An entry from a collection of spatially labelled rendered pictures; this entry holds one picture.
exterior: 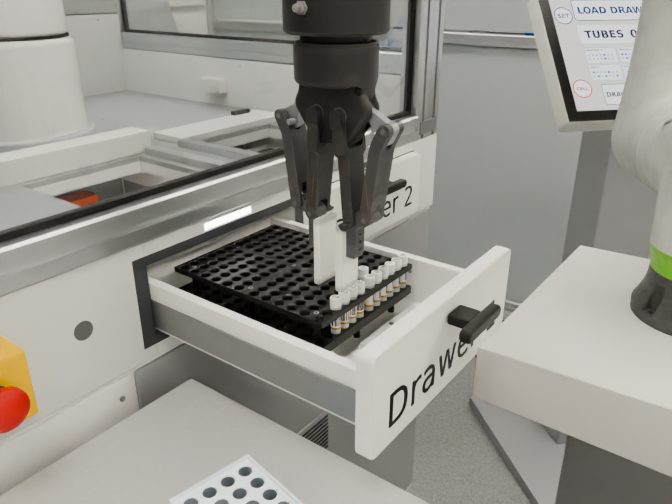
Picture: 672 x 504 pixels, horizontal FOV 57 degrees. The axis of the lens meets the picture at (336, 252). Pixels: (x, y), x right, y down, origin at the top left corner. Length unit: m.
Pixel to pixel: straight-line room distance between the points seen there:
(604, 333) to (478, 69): 1.71
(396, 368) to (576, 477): 0.43
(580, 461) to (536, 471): 0.89
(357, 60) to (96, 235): 0.32
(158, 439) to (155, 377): 0.10
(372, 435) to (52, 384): 0.34
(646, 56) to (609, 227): 0.74
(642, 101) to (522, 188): 1.53
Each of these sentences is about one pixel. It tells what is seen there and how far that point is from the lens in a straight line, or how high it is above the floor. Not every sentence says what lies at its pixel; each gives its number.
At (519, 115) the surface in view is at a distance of 2.35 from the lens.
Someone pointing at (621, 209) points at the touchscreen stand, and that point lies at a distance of 1.58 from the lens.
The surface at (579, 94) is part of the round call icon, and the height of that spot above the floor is 1.01.
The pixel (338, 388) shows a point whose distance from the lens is 0.58.
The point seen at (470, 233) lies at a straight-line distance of 2.54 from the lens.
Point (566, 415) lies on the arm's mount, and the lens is 0.73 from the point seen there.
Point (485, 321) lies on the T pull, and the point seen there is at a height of 0.91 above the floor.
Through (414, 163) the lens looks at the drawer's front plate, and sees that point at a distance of 1.12.
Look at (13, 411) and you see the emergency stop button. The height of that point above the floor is 0.88.
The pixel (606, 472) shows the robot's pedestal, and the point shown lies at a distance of 0.91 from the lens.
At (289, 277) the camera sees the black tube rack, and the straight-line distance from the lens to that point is 0.71.
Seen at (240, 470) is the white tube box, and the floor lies 0.79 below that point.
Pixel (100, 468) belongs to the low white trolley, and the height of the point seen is 0.76.
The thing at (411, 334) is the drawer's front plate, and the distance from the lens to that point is 0.56.
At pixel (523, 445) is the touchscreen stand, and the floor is 0.04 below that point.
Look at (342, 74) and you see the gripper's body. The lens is 0.53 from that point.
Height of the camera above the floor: 1.21
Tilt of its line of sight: 24 degrees down
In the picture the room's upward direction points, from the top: straight up
